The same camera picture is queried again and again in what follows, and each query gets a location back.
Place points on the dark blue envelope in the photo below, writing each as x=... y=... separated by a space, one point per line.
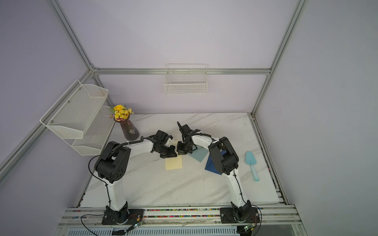
x=214 y=166

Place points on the white mesh two-tier shelf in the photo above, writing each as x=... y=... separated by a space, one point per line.
x=81 y=119

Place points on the light teal envelope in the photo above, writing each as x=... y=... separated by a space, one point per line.
x=198 y=153

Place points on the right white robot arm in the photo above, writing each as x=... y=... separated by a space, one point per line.
x=225 y=160

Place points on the aluminium mounting rail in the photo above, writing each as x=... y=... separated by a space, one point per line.
x=183 y=221

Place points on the white wire wall basket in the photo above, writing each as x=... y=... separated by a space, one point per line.
x=186 y=79

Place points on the small teal plastic tool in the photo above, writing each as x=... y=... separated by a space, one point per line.
x=251 y=160

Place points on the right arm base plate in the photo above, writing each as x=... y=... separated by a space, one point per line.
x=230 y=215

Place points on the purple ribbed glass vase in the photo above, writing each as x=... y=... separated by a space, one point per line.
x=129 y=130

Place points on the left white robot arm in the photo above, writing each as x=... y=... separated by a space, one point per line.
x=112 y=164

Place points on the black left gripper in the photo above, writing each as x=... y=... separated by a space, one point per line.
x=171 y=154

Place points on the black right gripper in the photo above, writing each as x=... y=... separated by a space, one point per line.
x=181 y=150

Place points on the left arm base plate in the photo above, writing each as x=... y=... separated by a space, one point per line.
x=122 y=217

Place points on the yellow flower bouquet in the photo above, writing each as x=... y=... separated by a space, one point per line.
x=121 y=113

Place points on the pale yellow envelope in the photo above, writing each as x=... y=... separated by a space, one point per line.
x=174 y=163

